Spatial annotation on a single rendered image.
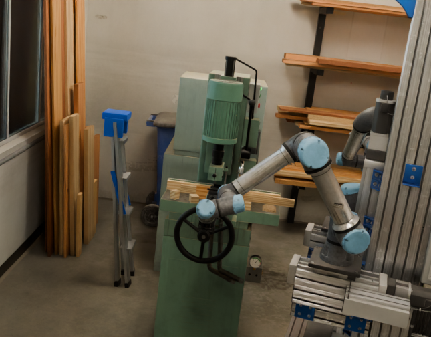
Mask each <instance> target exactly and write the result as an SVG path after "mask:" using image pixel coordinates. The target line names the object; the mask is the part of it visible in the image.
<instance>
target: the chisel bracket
mask: <svg viewBox="0 0 431 337"><path fill-rule="evenodd" d="M224 166H225V163H224V162H222V165H213V164H212V162H211V164H210V166H209V170H208V180H213V181H221V180H222V177H223V172H224ZM215 173H216V175H217V176H216V177H213V176H212V175H213V174H215Z"/></svg>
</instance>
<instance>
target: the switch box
mask: <svg viewBox="0 0 431 337"><path fill-rule="evenodd" d="M254 87H255V83H254V82H250V84H249V94H248V98H250V99H253V95H254ZM260 89H261V84H260V83H257V85H256V93H255V107H254V114H256V113H257V109H258V104H259V94H260ZM246 112H248V113H249V100H247V109H246Z"/></svg>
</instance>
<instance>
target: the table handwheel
mask: <svg viewBox="0 0 431 337"><path fill-rule="evenodd" d="M194 213H196V207H193V208H191V209H189V210H187V211H185V212H184V213H183V214H182V215H181V216H180V217H179V218H178V220H177V222H176V225H175V227H174V240H175V244H176V246H177V248H178V250H179V251H180V252H181V254H183V256H185V257H186V258H187V259H189V260H191V261H193V262H196V263H202V264H209V263H215V262H218V261H220V260H222V259H223V258H224V257H226V256H227V255H228V254H229V252H230V251H231V249H232V248H233V245H234V242H235V230H234V227H233V224H232V223H231V220H230V219H229V218H228V217H227V216H224V217H220V218H221V219H222V220H223V221H224V222H225V224H226V226H224V227H221V228H219V229H215V231H212V232H208V231H207V230H201V229H200V231H198V227H196V226H195V225H193V224H192V223H191V222H190V221H188V220H187V219H186V218H187V217H189V216H190V215H192V214H194ZM183 222H185V223H186V224H188V225H189V226H191V227H192V228H193V229H194V230H195V231H196V232H198V236H197V237H198V240H199V241H200V242H201V247H200V255H199V257H197V256H194V255H192V254H191V253H189V252H188V251H187V250H186V249H185V248H184V246H183V245H182V242H181V240H180V228H181V225H182V223H183ZM226 229H228V230H229V241H228V244H227V246H226V247H225V249H224V250H223V251H222V252H221V253H220V254H218V255H216V256H214V257H210V258H202V257H203V251H204V244H205V243H206V242H207V241H209V239H210V236H211V235H212V234H214V233H218V232H219V231H224V230H226Z"/></svg>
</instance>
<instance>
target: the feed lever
mask: <svg viewBox="0 0 431 337"><path fill-rule="evenodd" d="M254 105H255V100H254V99H250V100H249V106H250V110H249V121H248V128H247V139H246V145H245V148H243V147H242V150H241V158H244V159H250V155H251V149H250V148H248V144H249V134H250V128H251V118H252V112H253V106H254Z"/></svg>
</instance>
